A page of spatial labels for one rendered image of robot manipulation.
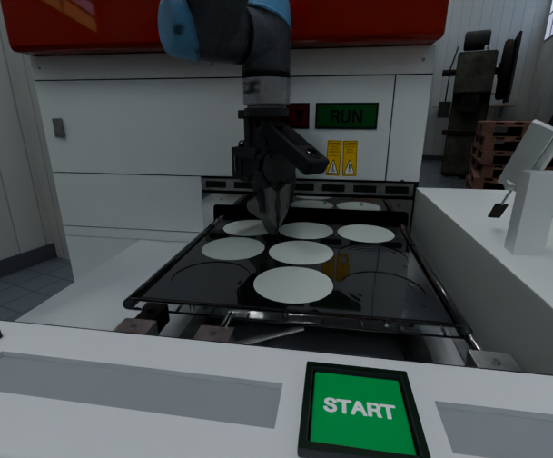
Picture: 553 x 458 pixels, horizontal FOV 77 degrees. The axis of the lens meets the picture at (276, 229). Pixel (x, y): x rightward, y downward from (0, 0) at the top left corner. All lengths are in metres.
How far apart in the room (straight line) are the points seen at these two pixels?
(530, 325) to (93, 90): 0.83
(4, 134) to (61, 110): 2.19
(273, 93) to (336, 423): 0.46
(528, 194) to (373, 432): 0.30
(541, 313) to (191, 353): 0.27
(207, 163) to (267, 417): 0.63
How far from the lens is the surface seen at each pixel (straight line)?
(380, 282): 0.47
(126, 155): 0.85
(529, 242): 0.44
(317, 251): 0.55
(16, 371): 0.27
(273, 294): 0.42
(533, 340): 0.36
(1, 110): 3.12
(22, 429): 0.23
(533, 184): 0.42
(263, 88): 0.56
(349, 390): 0.21
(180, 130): 0.79
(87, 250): 0.98
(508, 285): 0.39
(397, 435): 0.19
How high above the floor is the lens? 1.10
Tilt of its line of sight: 18 degrees down
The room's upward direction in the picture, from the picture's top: straight up
